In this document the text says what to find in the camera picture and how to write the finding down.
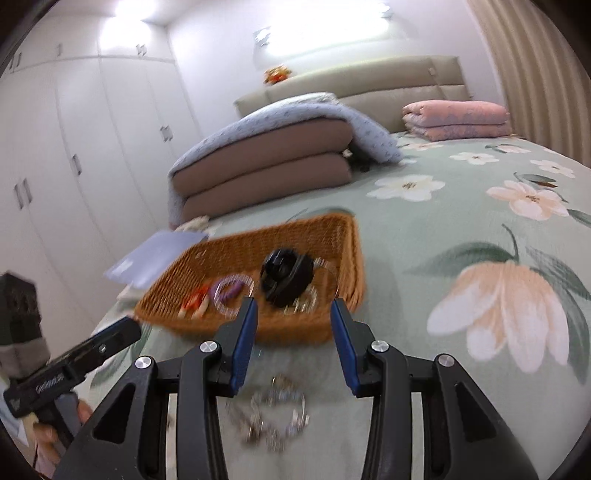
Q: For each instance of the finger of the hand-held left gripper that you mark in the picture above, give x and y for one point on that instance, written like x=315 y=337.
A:
x=108 y=341

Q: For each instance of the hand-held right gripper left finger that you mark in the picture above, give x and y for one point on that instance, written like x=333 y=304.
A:
x=244 y=341

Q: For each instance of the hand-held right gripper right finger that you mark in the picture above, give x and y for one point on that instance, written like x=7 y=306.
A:
x=344 y=350

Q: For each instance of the brown wicker basket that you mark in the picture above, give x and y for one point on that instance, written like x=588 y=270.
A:
x=286 y=327

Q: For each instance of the black wrist watch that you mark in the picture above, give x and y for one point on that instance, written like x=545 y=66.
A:
x=284 y=277

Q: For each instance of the person's left hand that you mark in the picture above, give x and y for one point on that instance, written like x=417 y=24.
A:
x=85 y=413

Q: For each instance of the blue covered notebook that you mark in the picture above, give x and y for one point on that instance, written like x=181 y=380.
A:
x=152 y=258

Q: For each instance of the white fluffy cloth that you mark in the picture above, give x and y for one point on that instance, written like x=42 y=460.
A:
x=198 y=226

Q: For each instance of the brown folded quilt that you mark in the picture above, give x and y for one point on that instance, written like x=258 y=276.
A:
x=263 y=170

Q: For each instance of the white wardrobe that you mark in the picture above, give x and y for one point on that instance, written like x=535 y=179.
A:
x=69 y=138

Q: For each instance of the blue patterned blanket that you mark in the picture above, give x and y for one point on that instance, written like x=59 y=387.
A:
x=295 y=110

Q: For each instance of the pink folded blanket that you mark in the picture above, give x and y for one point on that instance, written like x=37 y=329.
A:
x=457 y=117

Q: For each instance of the orange plush toy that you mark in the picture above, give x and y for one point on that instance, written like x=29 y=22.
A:
x=277 y=75

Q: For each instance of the beige padded headboard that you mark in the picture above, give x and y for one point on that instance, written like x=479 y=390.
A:
x=369 y=78

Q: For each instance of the beige curtain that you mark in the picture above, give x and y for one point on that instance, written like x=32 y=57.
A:
x=531 y=69

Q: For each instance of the bright wall light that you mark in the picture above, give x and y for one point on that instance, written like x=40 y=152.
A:
x=323 y=25

